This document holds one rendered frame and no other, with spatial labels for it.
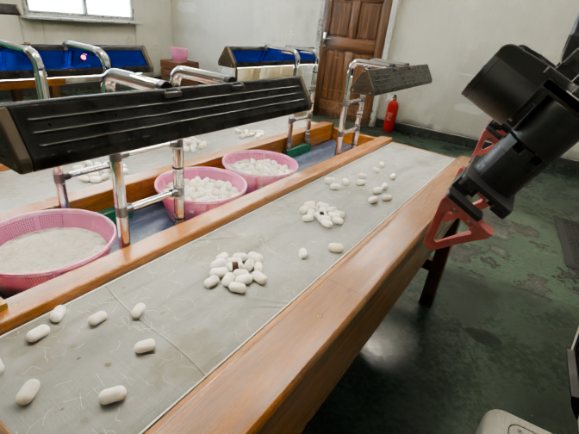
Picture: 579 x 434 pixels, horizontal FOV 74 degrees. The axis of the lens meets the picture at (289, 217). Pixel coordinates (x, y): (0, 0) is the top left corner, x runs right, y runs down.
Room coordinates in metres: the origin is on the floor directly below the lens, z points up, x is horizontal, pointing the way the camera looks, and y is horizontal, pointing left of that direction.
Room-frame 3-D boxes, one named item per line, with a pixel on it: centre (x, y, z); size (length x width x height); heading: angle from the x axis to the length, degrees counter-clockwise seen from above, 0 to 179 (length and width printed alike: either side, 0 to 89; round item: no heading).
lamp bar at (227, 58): (1.79, 0.14, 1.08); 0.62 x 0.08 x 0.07; 148
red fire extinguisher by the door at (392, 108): (5.24, -1.19, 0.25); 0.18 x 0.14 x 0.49; 153
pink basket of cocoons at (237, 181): (1.05, 0.27, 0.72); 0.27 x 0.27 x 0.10
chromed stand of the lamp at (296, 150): (1.75, 0.07, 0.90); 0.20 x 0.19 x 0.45; 148
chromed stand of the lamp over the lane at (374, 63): (1.54, -0.27, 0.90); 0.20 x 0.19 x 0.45; 148
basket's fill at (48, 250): (0.68, 0.50, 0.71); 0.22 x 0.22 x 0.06
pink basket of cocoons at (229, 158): (1.29, 0.12, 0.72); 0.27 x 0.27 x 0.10
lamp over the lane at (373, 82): (1.50, -0.34, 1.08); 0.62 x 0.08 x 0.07; 148
